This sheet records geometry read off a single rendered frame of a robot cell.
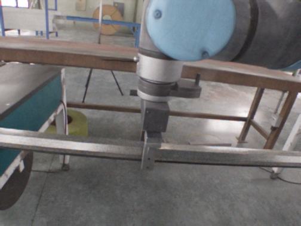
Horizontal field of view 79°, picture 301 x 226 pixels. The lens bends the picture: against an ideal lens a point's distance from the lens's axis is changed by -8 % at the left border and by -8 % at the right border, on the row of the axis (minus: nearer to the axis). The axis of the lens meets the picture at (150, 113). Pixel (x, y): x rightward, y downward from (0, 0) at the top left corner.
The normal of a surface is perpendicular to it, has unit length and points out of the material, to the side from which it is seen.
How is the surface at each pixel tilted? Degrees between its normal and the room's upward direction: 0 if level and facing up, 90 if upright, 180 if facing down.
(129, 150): 75
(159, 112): 90
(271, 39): 99
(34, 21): 90
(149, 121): 90
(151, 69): 90
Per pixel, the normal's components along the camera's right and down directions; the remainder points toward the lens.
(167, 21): 0.01, 0.44
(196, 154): 0.09, 0.20
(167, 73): 0.29, 0.46
